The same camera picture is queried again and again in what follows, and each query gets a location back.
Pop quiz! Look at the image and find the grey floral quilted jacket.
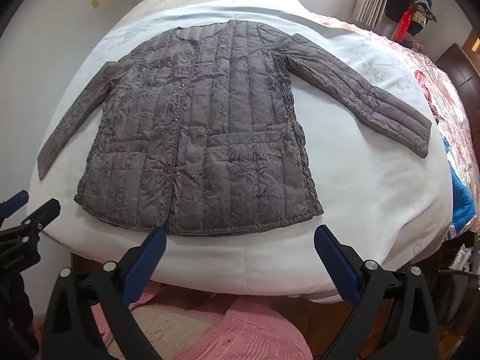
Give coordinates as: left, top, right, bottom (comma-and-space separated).
37, 20, 432, 238

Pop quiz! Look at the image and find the white embroidered bed sheet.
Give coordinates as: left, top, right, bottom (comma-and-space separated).
39, 0, 452, 304

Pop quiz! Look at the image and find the small wooden framed window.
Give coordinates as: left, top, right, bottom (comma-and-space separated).
462, 29, 480, 64

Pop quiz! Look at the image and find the blue cloth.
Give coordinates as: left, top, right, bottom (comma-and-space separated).
442, 137, 474, 241

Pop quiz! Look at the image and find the pink floral quilt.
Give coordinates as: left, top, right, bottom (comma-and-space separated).
311, 13, 480, 241

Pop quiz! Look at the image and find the dark wooden door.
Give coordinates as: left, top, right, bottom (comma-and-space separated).
435, 43, 480, 98

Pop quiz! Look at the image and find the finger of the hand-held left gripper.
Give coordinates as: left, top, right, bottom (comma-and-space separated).
0, 199, 61, 248
0, 190, 30, 221

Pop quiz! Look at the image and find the pink plaid cloth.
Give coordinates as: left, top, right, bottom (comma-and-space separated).
90, 281, 314, 360

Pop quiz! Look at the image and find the black white hanging bag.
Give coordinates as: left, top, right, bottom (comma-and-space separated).
410, 7, 433, 29

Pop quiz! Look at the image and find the black bag with red item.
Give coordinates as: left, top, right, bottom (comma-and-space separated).
386, 0, 437, 27

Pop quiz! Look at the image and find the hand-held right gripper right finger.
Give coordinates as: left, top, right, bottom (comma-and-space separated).
314, 224, 440, 360

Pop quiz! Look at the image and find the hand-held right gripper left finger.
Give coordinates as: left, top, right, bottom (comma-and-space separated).
42, 227, 167, 360

